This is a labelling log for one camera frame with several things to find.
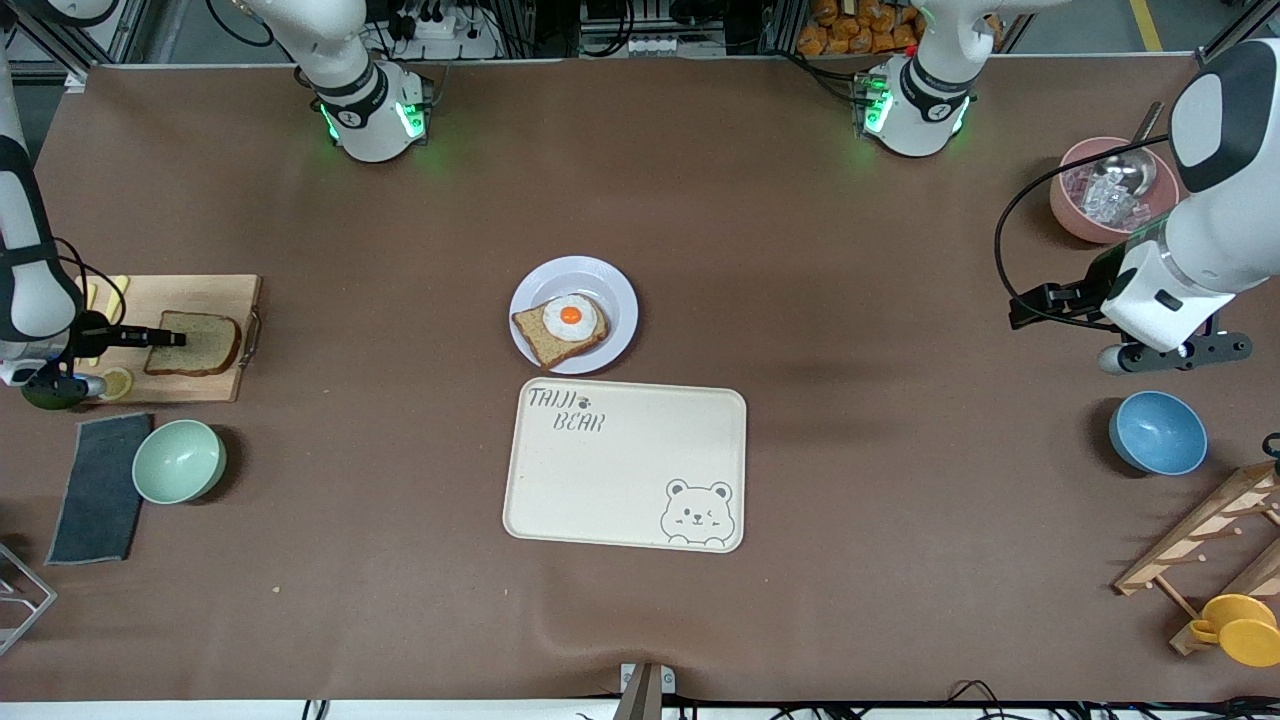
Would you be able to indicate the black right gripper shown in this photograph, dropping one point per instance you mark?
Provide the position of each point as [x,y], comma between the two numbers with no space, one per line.
[92,330]

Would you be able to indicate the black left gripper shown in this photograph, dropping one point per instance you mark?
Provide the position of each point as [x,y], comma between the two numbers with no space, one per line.
[1098,284]

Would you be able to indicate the brown bread slice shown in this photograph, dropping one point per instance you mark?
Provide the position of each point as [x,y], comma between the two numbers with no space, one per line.
[210,350]
[535,335]

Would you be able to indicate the fried egg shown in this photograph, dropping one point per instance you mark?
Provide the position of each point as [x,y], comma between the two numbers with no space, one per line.
[570,316]

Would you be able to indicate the white round plate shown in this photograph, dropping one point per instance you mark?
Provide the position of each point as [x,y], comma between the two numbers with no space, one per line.
[600,290]

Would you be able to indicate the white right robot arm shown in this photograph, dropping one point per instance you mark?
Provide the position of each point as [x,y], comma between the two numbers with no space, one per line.
[370,120]

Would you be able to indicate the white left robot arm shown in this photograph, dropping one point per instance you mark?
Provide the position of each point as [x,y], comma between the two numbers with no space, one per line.
[1220,230]

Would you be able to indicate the wooden cutting board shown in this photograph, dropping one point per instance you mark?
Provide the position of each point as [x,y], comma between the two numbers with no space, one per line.
[190,295]

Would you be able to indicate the lemon slice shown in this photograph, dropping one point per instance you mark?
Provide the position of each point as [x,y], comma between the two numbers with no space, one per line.
[120,383]

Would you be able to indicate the yellow plastic knife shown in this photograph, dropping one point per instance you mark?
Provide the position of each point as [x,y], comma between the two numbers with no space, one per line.
[118,288]

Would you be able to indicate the pink bowl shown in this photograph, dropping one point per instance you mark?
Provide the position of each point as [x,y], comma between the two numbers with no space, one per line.
[1065,210]

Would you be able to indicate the mint green bowl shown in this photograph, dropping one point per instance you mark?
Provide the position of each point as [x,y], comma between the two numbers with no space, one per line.
[178,462]

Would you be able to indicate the clear plastic ice cubes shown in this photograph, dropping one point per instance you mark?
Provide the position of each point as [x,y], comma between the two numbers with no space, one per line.
[1100,205]

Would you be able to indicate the dark green avocado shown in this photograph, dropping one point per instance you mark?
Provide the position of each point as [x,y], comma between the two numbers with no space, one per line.
[45,403]

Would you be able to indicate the metal scoop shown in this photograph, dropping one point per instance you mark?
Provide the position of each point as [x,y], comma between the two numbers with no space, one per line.
[1128,172]

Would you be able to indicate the dark grey cloth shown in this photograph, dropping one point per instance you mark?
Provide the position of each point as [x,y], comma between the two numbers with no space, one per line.
[95,500]

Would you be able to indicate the blue bowl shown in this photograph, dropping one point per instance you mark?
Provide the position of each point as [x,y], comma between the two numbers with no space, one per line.
[1160,432]

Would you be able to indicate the wooden cup rack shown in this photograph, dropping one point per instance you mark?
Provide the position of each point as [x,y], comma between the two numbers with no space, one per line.
[1200,525]

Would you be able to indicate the orange snack packets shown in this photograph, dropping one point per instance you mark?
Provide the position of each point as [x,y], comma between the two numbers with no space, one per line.
[850,30]

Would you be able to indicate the yellow cup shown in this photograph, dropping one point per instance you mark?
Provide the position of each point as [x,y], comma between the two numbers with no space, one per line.
[1245,635]

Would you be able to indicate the white power strip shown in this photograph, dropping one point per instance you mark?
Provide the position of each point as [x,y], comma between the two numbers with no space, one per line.
[650,46]
[440,28]

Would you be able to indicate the cream tray with bear print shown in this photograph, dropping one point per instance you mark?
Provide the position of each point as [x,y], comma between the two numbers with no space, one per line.
[620,470]

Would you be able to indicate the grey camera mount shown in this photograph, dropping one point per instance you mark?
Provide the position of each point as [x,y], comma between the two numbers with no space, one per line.
[642,695]

